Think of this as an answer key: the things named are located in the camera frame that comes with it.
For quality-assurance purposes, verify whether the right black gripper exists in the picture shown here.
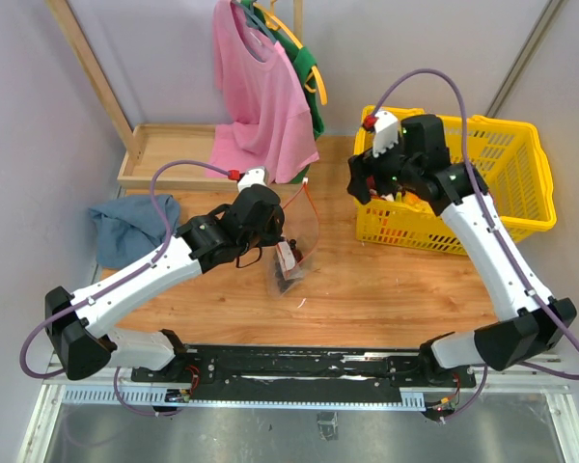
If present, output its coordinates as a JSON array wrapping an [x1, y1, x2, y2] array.
[[346, 131, 420, 204]]

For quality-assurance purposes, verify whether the clear zip top bag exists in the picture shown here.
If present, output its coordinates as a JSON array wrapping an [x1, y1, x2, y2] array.
[[264, 177, 320, 298]]

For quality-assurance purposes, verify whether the dark small grape bunch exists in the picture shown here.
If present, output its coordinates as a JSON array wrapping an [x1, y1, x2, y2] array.
[[272, 239, 304, 295]]

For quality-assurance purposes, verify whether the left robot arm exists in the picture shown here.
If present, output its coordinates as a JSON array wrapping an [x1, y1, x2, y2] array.
[[44, 184, 285, 382]]

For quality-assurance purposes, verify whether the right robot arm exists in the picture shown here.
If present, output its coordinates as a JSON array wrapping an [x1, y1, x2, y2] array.
[[347, 111, 577, 386]]

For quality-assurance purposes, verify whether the orange pumpkin toy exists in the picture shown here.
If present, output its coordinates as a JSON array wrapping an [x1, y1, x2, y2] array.
[[401, 192, 430, 212]]

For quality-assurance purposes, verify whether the pink t-shirt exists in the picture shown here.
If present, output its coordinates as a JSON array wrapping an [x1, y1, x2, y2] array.
[[209, 1, 319, 183]]

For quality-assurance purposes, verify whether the wooden tray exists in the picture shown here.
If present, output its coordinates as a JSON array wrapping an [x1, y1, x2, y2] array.
[[117, 123, 305, 195]]

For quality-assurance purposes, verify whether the green t-shirt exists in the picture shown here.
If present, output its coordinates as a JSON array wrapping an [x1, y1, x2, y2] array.
[[240, 0, 325, 184]]

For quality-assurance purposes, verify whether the blue crumpled cloth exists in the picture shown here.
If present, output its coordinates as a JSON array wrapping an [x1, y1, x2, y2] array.
[[88, 195, 167, 269]]

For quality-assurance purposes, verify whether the yellow plastic basket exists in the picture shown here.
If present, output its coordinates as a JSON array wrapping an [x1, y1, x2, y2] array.
[[355, 115, 557, 255]]

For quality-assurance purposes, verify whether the yellow clothes hanger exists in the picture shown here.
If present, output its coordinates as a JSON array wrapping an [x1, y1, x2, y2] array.
[[254, 0, 328, 106]]

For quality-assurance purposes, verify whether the grey clothes hanger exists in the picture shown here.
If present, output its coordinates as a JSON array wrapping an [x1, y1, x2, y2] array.
[[231, 1, 277, 63]]

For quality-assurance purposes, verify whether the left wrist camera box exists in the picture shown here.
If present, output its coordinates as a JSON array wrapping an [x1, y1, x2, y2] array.
[[227, 167, 267, 192]]

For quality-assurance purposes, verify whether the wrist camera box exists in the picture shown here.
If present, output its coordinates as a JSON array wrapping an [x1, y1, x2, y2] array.
[[363, 110, 400, 158], [227, 167, 267, 192]]

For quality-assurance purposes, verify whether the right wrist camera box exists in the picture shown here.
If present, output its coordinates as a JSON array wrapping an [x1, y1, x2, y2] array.
[[363, 110, 400, 158]]

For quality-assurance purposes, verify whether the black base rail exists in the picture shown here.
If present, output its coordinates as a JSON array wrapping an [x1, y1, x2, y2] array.
[[130, 344, 477, 408]]

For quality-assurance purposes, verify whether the wooden rack post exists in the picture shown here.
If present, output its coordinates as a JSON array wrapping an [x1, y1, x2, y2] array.
[[46, 0, 142, 161]]

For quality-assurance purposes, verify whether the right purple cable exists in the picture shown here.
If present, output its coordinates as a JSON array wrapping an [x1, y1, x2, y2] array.
[[373, 68, 579, 425]]

